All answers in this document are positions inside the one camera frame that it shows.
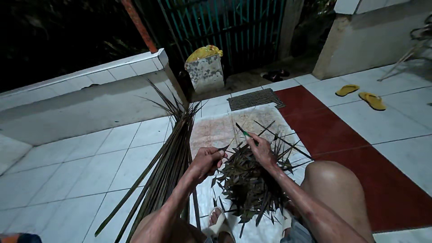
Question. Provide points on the person's right thumb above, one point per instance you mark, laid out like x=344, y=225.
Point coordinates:
x=250, y=142

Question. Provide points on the bundle of long palm leaves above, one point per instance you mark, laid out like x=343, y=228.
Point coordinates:
x=172, y=152

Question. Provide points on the grey ribbed doormat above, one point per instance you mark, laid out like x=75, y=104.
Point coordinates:
x=254, y=99

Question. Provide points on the yellow flip-flop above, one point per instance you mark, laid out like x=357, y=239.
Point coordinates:
x=372, y=102
x=347, y=90

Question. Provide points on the dark blue and orange object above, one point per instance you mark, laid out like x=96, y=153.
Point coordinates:
x=23, y=238

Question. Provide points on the pair of dark sandals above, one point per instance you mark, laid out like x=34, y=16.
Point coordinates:
x=275, y=76

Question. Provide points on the concrete gate post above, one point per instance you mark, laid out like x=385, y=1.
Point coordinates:
x=289, y=28

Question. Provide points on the small pointed leaf piece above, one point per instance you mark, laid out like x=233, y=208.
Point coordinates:
x=224, y=148

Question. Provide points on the white stained sheet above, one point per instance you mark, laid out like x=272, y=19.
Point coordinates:
x=216, y=128

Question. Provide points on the green barred gate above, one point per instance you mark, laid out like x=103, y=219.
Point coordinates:
x=233, y=33

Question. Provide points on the person's left hand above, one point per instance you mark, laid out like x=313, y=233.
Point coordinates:
x=205, y=162

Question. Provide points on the person's left forearm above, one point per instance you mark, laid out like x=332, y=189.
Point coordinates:
x=172, y=206

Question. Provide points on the rusty orange metal pole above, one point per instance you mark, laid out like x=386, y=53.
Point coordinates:
x=141, y=25

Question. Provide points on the long thin leaf strip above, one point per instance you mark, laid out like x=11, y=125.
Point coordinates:
x=290, y=143

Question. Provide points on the metal frame with thin legs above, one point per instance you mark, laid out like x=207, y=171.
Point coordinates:
x=407, y=54

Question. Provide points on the speckled concrete block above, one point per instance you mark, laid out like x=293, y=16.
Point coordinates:
x=206, y=76

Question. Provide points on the pile of cut leaf pieces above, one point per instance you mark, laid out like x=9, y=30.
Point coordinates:
x=249, y=182

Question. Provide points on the person's right forearm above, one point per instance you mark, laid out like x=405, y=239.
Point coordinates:
x=308, y=209

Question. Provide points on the person's right hand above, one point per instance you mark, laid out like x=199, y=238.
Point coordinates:
x=264, y=154

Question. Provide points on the person's left thumb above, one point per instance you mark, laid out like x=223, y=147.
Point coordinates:
x=217, y=155

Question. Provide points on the person's legs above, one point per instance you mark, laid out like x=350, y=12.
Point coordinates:
x=334, y=185

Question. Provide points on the person's right index finger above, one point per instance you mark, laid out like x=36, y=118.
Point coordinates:
x=256, y=137

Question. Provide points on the person's left fingers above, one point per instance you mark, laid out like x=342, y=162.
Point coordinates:
x=217, y=165

